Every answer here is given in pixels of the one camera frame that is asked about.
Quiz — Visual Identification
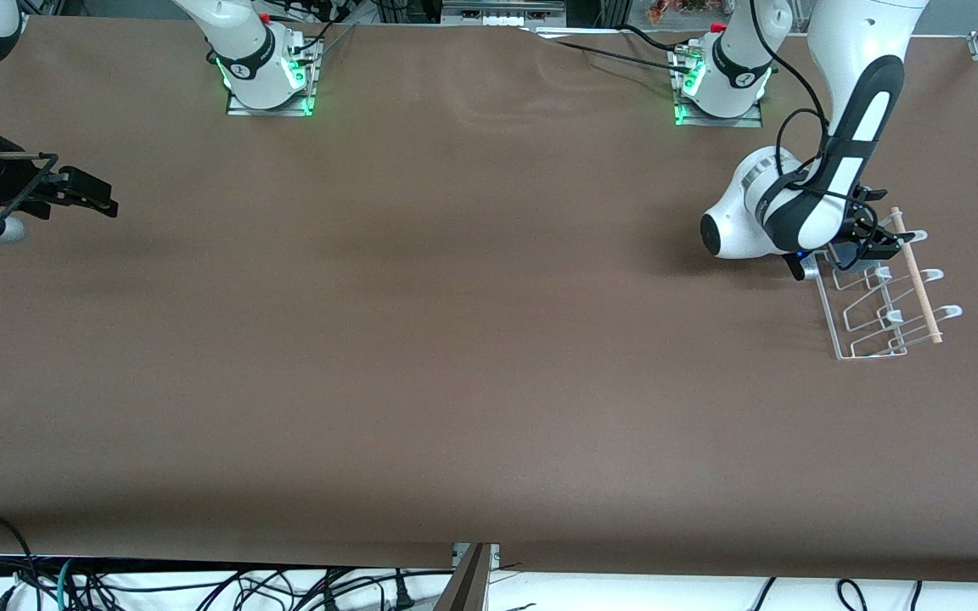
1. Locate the small metal bracket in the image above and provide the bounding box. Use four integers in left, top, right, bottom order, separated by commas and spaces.
452, 543, 501, 569

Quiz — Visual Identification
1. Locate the white wire cup rack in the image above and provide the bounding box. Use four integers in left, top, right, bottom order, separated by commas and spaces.
813, 206, 964, 361

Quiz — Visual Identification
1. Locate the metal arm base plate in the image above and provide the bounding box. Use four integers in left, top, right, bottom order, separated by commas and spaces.
672, 42, 766, 128
226, 34, 325, 118

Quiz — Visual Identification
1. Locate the brown wooden post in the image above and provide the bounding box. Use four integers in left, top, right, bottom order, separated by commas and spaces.
434, 543, 494, 611

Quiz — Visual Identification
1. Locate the orange red clutter item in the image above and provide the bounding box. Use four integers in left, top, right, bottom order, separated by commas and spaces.
646, 0, 711, 22

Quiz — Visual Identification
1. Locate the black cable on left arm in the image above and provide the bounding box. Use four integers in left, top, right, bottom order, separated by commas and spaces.
748, 0, 880, 255

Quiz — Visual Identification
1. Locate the thin black table cable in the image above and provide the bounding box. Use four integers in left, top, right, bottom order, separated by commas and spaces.
523, 24, 694, 73

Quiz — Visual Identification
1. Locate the white power strip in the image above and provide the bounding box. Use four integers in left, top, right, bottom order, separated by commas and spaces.
442, 0, 568, 28

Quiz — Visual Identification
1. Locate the black plug with cable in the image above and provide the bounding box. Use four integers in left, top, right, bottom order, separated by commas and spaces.
387, 570, 419, 611

